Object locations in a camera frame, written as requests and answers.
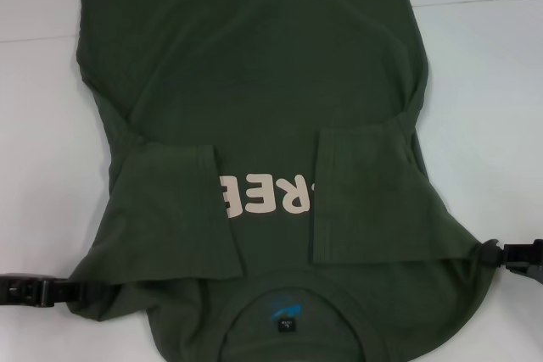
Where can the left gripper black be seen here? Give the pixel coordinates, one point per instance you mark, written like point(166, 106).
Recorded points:
point(25, 290)

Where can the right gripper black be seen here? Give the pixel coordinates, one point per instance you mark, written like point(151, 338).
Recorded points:
point(526, 262)

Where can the dark green FREE! t-shirt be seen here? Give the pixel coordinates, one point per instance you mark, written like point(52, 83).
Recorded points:
point(254, 82)

